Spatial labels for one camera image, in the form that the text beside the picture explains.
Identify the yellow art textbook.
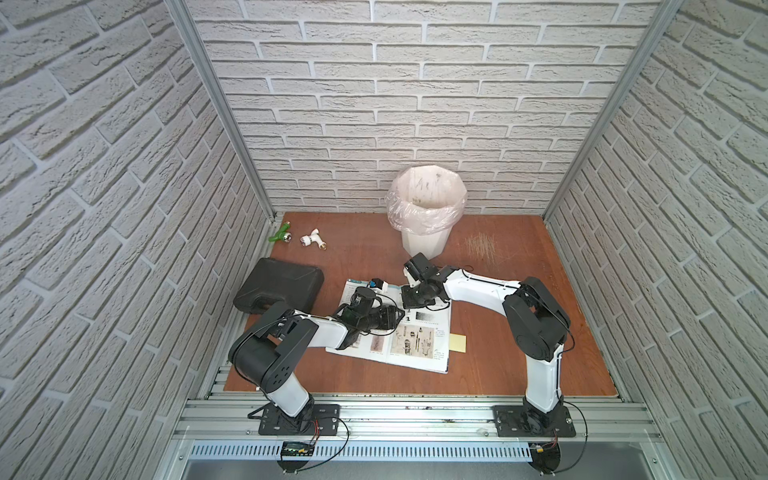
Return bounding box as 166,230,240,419
325,305,451,374

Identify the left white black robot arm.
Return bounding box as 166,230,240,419
228,287,406,418

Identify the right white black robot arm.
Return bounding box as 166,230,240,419
401,253,570,415

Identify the yellow sticky note on table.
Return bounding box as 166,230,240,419
449,333,467,353

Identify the white trash bin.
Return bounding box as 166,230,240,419
389,165,468,261

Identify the black plastic tool case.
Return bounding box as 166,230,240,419
233,258,324,314

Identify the white pipe fitting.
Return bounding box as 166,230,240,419
300,228,327,251

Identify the clear pink bin liner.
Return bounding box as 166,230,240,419
385,165,469,236

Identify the green pipe fitting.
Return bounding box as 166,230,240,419
268,221,292,243

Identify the left controller board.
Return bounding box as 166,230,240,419
280,441,315,461

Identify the controller board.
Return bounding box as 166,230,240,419
528,442,561,475
280,441,315,461

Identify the right controller board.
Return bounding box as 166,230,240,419
528,442,561,475

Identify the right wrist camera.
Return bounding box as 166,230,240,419
404,256,430,287

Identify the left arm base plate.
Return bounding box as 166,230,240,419
258,403,341,436

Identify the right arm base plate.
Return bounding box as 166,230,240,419
491,404,576,438

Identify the aluminium frame rail front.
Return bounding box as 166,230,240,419
172,392,662,443

